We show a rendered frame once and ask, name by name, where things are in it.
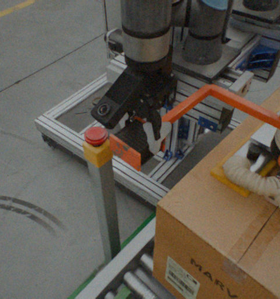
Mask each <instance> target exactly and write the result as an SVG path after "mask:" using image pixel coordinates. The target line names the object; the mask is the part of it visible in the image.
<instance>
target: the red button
mask: <svg viewBox="0 0 280 299"><path fill-rule="evenodd" d="M84 139H85V142H86V143H87V144H91V145H92V146H94V147H99V146H101V145H102V144H103V143H105V142H106V140H107V139H108V132H107V131H106V129H105V128H103V127H98V126H95V127H91V128H88V129H87V130H86V132H85V133H84Z"/></svg>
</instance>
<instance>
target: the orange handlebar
mask: <svg viewBox="0 0 280 299"><path fill-rule="evenodd" d="M209 95H210V96H213V97H214V98H216V99H219V100H221V101H222V102H225V103H226V104H228V105H230V106H233V107H235V108H237V109H239V110H241V111H243V112H245V113H246V114H249V115H250V116H253V117H255V118H257V119H259V120H261V121H264V122H265V123H267V124H269V125H271V126H274V127H276V128H278V129H280V117H279V116H278V115H279V114H276V113H274V112H272V111H270V110H268V109H265V108H263V107H261V106H259V105H256V104H254V103H252V102H249V101H248V100H247V99H244V98H242V97H239V96H237V95H235V94H233V93H231V92H228V91H227V90H225V89H223V88H221V87H219V86H217V85H214V84H211V85H207V84H206V85H204V86H203V87H201V88H200V89H199V90H198V91H196V92H195V93H194V94H192V95H191V96H189V97H188V98H187V99H186V100H184V101H183V102H181V103H180V104H178V106H177V107H174V108H173V109H172V110H170V111H169V113H167V114H165V115H164V116H163V117H162V121H163V122H170V123H171V124H173V123H174V122H175V121H176V120H178V119H179V118H180V117H182V116H183V115H185V114H186V112H188V111H189V110H191V109H192V108H194V107H195V106H196V105H197V104H198V103H200V102H201V101H203V99H204V98H206V97H208V96H209ZM278 165H279V167H280V155H279V158H278Z"/></svg>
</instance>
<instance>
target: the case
mask: <svg viewBox="0 0 280 299"><path fill-rule="evenodd" d="M279 105H280V87H279V88H278V89H277V90H276V91H274V92H273V93H272V94H271V95H270V96H269V97H267V99H266V100H265V101H263V102H262V104H261V105H260V106H261V107H263V108H265V109H268V110H270V111H272V112H273V111H274V110H275V109H276V108H277V107H279ZM261 122H262V121H261V120H259V119H257V118H255V117H253V116H250V115H249V116H247V117H246V118H245V119H244V121H242V122H241V123H240V124H239V125H238V126H237V127H236V128H235V129H234V130H233V131H231V132H230V134H229V135H227V136H226V137H225V138H224V139H223V140H222V141H221V142H220V143H219V144H218V145H217V146H216V147H214V149H213V150H212V151H211V152H210V153H208V154H207V155H206V156H205V157H204V159H203V160H201V161H200V162H199V163H198V164H197V165H196V166H195V167H194V168H193V169H192V170H190V171H189V172H188V173H187V174H186V176H184V177H183V178H182V179H181V180H180V181H179V182H178V183H177V185H175V186H174V187H173V188H172V189H171V190H170V191H169V192H167V194H166V195H165V196H164V197H163V198H162V199H161V200H160V201H159V202H158V203H157V207H156V217H155V237H154V256H153V276H154V277H155V278H156V279H157V280H158V281H159V282H160V283H162V285H163V286H165V287H166V288H167V289H168V290H169V291H170V293H173V295H174V296H175V297H176V298H178V299H280V208H279V206H275V205H274V204H272V203H271V202H269V201H267V199H265V198H264V196H263V194H262V195H258V193H253V192H252V193H251V194H250V195H249V196H248V197H247V198H246V197H244V196H242V195H240V194H238V192H236V191H234V190H233V189H231V188H229V187H228V186H227V185H225V184H223V183H222V182H220V181H219V180H217V179H216V178H214V177H213V176H211V175H210V172H211V170H212V169H213V168H214V167H215V166H216V165H217V164H218V163H219V162H220V161H221V160H222V159H223V158H224V157H225V156H226V155H227V154H228V153H229V152H230V151H231V150H233V149H234V148H235V147H236V146H237V145H238V144H239V143H241V141H242V140H243V139H244V138H246V136H248V134H250V133H251V132H252V131H253V130H254V129H255V128H256V127H257V126H258V125H259V124H260V123H261Z"/></svg>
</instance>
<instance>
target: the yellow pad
mask: <svg viewBox="0 0 280 299"><path fill-rule="evenodd" d="M273 112H274V113H276V114H280V105H279V107H277V108H276V109H275V110H274V111H273ZM264 124H265V122H264V121H262V122H261V123H260V124H259V125H258V126H257V127H256V128H255V129H254V130H253V131H252V132H251V133H250V134H248V136H246V138H244V139H243V140H242V141H241V143H239V144H238V145H237V146H236V147H235V148H234V149H233V150H231V151H230V152H229V153H228V154H227V155H226V156H225V157H224V158H223V159H222V160H221V161H220V162H219V163H218V164H217V165H216V166H215V167H214V168H213V169H212V170H211V172H210V175H211V176H213V177H214V178H216V179H217V180H219V181H220V182H222V183H223V184H225V185H227V186H228V187H229V188H231V189H233V190H234V191H236V192H238V194H240V195H242V196H244V197H246V198H247V197H248V196H249V195H250V194H251V193H252V192H249V190H248V189H245V188H243V187H240V186H239V185H236V183H233V182H231V181H229V179H228V177H225V175H224V169H223V168H224V164H225V162H226V161H227V160H228V159H229V158H230V157H231V156H233V155H242V156H243V157H245V158H247V159H248V160H249V161H250V164H251V169H250V171H251V172H255V174H259V175H262V177H263V178H264V177H267V176H268V174H269V173H270V172H271V171H272V170H273V169H274V168H275V166H277V165H278V163H277V161H276V160H275V159H274V157H273V155H272V154H271V152H269V151H267V150H265V148H262V147H260V146H258V145H256V144H254V143H252V142H251V141H250V138H251V136H252V135H253V134H254V133H255V132H256V131H257V130H259V129H260V127H261V126H263V125H264Z"/></svg>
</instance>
